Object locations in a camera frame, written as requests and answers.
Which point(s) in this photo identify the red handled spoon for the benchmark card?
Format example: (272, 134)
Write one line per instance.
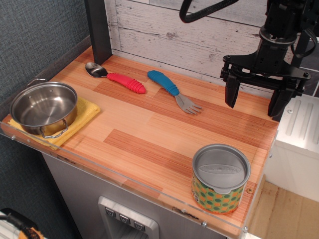
(97, 71)

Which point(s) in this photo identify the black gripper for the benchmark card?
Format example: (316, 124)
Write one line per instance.
(266, 68)

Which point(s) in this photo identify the grey toy fridge cabinet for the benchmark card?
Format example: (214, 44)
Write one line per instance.
(103, 210)

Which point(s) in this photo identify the white toy sink unit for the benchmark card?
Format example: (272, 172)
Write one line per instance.
(293, 162)

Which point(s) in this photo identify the blue handled fork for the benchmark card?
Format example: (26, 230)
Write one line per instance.
(187, 105)

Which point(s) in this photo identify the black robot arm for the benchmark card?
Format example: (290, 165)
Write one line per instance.
(289, 26)

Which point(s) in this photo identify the green orange dotted can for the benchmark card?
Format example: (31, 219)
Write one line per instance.
(220, 174)

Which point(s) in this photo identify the stainless steel pot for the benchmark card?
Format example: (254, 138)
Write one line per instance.
(45, 108)

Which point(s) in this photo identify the dark vertical post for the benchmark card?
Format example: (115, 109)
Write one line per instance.
(99, 31)

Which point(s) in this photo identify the black orange object corner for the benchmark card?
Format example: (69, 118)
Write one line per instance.
(14, 225)

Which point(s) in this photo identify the clear acrylic edge guard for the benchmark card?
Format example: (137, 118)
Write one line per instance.
(154, 161)

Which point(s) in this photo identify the yellow folded cloth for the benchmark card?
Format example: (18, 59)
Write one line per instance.
(86, 111)

